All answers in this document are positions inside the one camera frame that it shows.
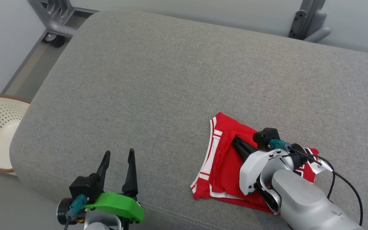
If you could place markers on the red t-shirt with white sleeves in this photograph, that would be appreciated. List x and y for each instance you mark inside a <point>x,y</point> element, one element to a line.
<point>225,166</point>

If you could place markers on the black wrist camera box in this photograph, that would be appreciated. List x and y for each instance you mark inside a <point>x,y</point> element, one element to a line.
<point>265,138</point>
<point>83,188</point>

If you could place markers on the grey metal partition post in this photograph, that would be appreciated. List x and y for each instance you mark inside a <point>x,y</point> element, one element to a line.
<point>308,19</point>

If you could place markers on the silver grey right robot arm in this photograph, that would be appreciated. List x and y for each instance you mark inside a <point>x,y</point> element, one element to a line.
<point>305,201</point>

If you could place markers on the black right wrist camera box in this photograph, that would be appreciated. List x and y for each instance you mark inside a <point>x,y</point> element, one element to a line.
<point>265,138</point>

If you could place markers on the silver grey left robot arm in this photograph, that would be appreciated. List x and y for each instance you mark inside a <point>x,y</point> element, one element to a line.
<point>101,223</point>

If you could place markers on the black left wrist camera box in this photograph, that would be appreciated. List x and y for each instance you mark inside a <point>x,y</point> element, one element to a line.
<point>83,188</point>

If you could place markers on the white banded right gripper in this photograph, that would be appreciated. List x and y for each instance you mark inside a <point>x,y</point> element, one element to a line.
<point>251,169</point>

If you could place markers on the small white tape tag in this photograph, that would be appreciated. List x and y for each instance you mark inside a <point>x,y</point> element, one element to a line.
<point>323,167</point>

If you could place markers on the grey metal leg with caster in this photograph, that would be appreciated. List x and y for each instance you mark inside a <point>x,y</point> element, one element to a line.
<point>54,24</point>

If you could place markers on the grey fabric sofa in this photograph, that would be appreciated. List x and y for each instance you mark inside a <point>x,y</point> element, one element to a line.
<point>171,80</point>

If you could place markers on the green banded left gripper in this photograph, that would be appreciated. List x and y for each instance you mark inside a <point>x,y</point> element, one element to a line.
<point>117,203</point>

